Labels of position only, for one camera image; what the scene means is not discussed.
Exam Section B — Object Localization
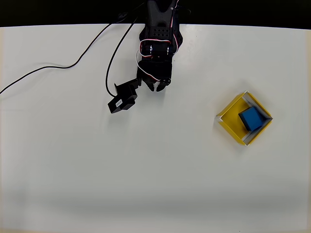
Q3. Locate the blue cube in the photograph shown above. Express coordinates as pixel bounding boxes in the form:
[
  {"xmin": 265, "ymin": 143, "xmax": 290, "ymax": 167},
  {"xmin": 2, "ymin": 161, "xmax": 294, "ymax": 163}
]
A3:
[{"xmin": 238, "ymin": 107, "xmax": 264, "ymax": 133}]

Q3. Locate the yellow square tray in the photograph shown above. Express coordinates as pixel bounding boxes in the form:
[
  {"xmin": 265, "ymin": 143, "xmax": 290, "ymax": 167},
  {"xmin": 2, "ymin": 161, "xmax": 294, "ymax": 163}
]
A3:
[{"xmin": 215, "ymin": 90, "xmax": 274, "ymax": 147}]

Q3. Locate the black camera on gripper mount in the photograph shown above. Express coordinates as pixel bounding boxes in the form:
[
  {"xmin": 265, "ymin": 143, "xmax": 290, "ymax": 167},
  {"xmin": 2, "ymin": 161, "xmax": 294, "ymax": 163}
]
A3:
[{"xmin": 107, "ymin": 78, "xmax": 142, "ymax": 115}]

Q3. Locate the black camera cable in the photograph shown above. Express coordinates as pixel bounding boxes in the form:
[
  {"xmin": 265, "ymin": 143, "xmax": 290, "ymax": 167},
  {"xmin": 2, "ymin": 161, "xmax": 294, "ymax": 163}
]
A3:
[{"xmin": 105, "ymin": 1, "xmax": 146, "ymax": 98}]

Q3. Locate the black power cable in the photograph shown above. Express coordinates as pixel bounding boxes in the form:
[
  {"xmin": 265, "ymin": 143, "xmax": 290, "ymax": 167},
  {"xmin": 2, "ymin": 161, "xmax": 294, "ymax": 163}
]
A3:
[{"xmin": 178, "ymin": 6, "xmax": 192, "ymax": 17}]

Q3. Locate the black extension cable with plug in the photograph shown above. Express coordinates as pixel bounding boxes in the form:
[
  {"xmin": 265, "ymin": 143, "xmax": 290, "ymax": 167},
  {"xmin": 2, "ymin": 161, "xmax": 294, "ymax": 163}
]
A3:
[{"xmin": 0, "ymin": 11, "xmax": 129, "ymax": 95}]

